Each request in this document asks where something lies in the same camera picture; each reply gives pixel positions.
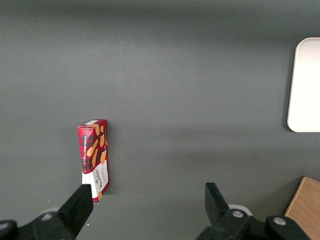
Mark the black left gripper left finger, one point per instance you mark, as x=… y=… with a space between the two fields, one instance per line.
x=75 y=215

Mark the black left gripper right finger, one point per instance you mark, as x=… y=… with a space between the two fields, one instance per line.
x=217 y=210

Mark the cream plastic tray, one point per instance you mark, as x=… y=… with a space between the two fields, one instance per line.
x=306 y=87

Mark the red tartan shortbread box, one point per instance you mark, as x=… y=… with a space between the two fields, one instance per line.
x=95 y=150

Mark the wooden drawer cabinet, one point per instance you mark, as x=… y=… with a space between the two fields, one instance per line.
x=306 y=210

